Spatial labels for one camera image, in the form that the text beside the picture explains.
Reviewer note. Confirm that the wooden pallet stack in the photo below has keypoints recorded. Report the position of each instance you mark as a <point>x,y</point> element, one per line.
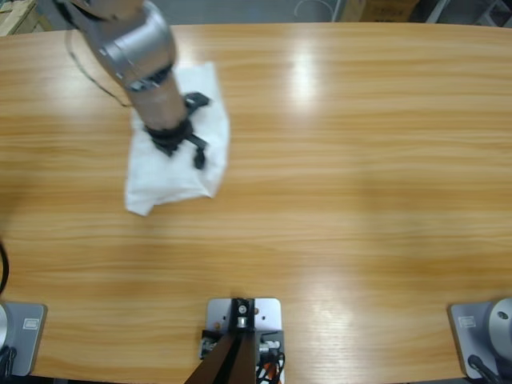
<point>20,16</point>

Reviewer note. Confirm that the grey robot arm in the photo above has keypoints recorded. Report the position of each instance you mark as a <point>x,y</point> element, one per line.
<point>132,52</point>

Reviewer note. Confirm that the black clamp with silver connector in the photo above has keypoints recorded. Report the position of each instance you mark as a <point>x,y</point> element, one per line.
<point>209,344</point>
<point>272,344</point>

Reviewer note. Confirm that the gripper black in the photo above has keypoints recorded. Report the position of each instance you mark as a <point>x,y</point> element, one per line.
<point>176,138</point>

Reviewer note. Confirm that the white t-shirt with small print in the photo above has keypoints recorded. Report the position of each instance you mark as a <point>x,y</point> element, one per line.
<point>172,180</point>

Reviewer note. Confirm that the brown cardboard box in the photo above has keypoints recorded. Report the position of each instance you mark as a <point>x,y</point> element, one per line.
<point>384,10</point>

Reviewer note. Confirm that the black background equipment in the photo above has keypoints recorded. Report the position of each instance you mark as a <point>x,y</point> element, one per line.
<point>460,10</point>

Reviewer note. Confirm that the white grey mounting plate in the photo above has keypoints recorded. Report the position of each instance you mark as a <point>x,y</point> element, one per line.
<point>216,316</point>

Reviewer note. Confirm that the arm grey base plate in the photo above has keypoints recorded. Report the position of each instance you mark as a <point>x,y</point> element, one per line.
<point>30,340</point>
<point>500,324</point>

